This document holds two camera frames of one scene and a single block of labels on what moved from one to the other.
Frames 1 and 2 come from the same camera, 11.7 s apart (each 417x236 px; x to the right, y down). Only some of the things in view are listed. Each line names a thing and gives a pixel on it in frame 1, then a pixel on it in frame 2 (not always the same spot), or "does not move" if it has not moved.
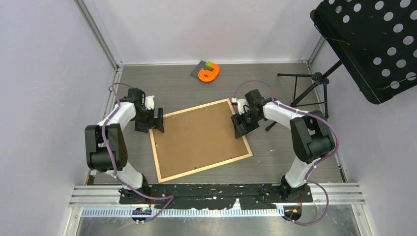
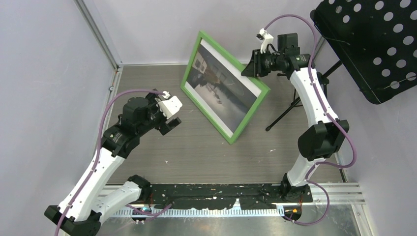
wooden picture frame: [220, 163] → [262, 96]
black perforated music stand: [376, 40] does not move
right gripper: [237, 119] → [253, 69]
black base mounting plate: [195, 196] does not move
